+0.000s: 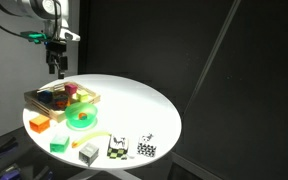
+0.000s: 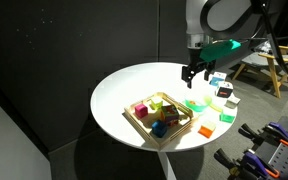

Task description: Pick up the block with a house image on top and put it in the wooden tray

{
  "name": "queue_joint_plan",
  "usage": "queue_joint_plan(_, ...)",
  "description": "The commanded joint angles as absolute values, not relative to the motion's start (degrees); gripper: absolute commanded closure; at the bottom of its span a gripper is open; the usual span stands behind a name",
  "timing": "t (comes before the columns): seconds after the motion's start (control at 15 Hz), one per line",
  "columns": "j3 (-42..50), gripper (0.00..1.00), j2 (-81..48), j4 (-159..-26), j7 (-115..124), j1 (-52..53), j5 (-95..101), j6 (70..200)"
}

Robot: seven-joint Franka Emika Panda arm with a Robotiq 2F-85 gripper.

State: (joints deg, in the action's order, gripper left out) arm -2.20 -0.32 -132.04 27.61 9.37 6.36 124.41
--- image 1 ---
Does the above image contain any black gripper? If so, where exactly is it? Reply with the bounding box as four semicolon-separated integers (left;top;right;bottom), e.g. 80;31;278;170
45;40;69;80

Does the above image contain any colourful house picture block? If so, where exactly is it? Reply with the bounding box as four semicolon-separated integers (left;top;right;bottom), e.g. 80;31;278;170
51;92;71;111

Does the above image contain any pink block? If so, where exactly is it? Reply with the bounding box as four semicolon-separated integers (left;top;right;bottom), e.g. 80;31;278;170
64;82;79;96

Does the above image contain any blue block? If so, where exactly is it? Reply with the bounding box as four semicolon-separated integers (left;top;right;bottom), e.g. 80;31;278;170
37;90;54;104

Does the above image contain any yellow-green block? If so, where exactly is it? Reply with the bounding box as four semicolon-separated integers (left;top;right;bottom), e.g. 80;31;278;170
75;89;90;103

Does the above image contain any wooden tray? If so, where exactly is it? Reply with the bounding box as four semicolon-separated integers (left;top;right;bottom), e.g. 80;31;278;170
23;81;102;123

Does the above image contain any orange block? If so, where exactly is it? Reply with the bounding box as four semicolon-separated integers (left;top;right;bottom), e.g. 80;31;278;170
28;114;51;134

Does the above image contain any green block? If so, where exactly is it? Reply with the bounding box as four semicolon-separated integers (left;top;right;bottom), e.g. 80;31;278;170
49;134;71;154

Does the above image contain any grey block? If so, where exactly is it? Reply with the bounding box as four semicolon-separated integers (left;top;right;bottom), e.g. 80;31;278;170
78;142;100;167

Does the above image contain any translucent green plastic bowl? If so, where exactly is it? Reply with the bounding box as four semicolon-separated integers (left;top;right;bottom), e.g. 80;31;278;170
64;101;100;131

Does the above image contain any yellow plastic spoon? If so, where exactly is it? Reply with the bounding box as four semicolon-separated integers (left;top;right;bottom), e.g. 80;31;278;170
71;129;112;149

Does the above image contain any animal print cube checkered side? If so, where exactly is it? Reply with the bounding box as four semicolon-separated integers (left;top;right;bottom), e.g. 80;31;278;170
106;133;130;160

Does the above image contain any animal print cube triangle side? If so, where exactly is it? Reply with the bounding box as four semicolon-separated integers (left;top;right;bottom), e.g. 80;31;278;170
136;132;159;158

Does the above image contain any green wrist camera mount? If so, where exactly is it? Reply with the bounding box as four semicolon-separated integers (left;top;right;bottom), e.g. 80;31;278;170
19;30;49;45

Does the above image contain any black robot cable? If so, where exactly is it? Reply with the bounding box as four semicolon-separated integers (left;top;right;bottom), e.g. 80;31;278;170
0;0;60;43

